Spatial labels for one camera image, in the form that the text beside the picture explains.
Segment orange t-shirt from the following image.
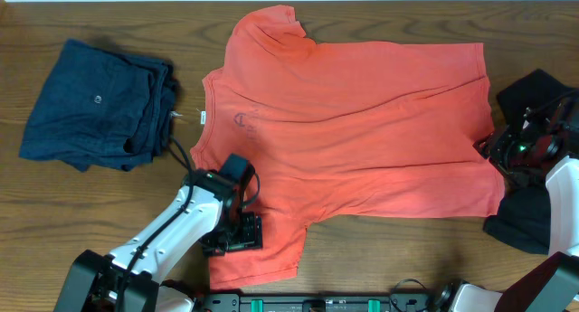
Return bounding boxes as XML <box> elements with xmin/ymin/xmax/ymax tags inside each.
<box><xmin>191</xmin><ymin>5</ymin><xmax>505</xmax><ymax>289</ymax></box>

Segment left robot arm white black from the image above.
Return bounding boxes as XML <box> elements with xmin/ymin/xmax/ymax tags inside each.
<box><xmin>55</xmin><ymin>154</ymin><xmax>262</xmax><ymax>312</ymax></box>

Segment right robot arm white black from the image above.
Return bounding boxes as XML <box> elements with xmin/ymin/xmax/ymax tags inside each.
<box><xmin>447</xmin><ymin>123</ymin><xmax>578</xmax><ymax>311</ymax></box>

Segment black folded garment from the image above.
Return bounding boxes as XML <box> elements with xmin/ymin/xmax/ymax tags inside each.
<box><xmin>474</xmin><ymin>69</ymin><xmax>578</xmax><ymax>255</ymax></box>

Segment navy blue folded shorts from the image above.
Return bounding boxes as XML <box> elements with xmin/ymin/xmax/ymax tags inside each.
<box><xmin>19</xmin><ymin>40</ymin><xmax>177</xmax><ymax>172</ymax></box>

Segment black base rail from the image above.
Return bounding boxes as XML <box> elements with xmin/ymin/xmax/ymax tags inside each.
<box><xmin>194</xmin><ymin>291</ymin><xmax>451</xmax><ymax>312</ymax></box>

